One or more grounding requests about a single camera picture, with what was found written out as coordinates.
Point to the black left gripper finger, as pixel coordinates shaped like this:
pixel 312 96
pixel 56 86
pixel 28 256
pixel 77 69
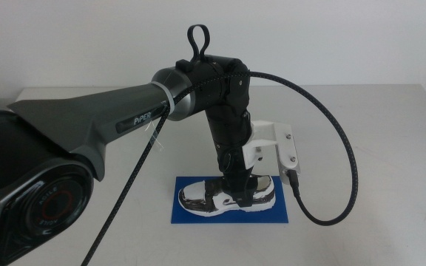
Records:
pixel 244 192
pixel 229 184

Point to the black and white sneaker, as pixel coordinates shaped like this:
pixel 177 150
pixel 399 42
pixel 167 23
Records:
pixel 194 193

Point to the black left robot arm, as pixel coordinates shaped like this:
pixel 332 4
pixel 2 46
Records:
pixel 69 118

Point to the blue rectangular mat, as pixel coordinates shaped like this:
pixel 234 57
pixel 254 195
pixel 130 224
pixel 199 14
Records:
pixel 274 217

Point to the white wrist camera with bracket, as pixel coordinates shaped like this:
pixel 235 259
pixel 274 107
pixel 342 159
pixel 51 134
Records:
pixel 287 147

